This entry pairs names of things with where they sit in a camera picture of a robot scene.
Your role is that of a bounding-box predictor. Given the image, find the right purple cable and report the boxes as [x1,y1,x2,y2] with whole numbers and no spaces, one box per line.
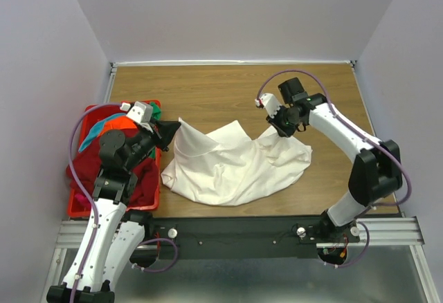
[255,69,413,269]

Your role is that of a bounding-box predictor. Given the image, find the dark red t shirt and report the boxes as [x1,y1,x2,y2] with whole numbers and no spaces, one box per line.
[66,136,159,217]

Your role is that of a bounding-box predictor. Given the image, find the purple cable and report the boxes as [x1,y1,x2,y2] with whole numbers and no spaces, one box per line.
[255,69,413,269]
[69,102,179,303]

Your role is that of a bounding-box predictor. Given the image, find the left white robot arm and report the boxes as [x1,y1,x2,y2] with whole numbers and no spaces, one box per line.
[46,120,181,302]

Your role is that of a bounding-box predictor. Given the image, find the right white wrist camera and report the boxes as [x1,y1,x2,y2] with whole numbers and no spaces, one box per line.
[255,93,282,118]

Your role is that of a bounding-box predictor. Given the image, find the pink t shirt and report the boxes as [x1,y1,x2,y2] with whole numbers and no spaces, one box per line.
[74,194,91,209]

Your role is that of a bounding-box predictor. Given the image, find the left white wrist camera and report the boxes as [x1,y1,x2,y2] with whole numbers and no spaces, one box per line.
[120,101,154,132]

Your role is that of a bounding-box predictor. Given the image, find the aluminium frame rail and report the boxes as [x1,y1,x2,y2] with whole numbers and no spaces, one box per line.
[43,217,424,302]

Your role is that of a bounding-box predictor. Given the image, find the orange t shirt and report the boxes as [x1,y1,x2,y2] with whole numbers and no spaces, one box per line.
[99,116,137,136]

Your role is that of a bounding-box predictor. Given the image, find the white t shirt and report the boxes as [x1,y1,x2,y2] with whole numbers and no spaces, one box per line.
[161,120,312,206]

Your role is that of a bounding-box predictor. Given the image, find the red plastic bin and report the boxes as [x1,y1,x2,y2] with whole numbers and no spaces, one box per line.
[67,106,161,218]

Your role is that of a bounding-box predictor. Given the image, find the green t shirt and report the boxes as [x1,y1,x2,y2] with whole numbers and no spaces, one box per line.
[149,102,161,120]

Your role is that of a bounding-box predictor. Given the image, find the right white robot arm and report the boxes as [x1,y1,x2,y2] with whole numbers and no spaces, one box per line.
[255,77,403,242]

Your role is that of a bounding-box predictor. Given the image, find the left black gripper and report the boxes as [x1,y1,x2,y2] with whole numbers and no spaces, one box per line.
[124,116,182,171]

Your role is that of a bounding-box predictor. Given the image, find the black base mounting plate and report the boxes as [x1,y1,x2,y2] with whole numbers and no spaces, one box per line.
[125,212,359,261]

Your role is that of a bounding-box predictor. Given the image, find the teal t shirt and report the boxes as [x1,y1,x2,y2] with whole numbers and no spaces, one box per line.
[78,120,106,153]

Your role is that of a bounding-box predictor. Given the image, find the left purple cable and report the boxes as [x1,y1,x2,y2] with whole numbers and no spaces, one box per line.
[69,102,179,303]

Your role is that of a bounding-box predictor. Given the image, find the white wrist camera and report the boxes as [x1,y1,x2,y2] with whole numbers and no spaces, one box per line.
[255,93,282,118]
[120,101,154,132]

